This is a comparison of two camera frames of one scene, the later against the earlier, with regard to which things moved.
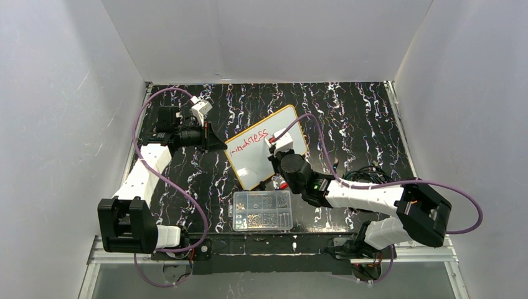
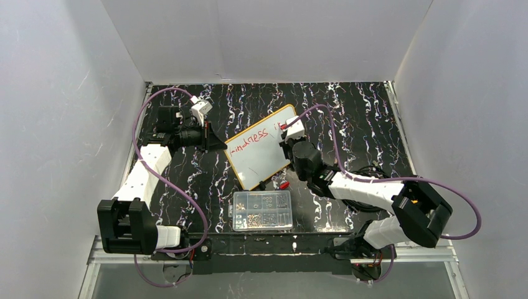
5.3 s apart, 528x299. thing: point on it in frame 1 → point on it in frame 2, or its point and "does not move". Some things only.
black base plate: [265, 254] does not move
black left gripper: [207, 136] does not move
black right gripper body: [274, 157] → [287, 146]
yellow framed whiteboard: [249, 155] does not move
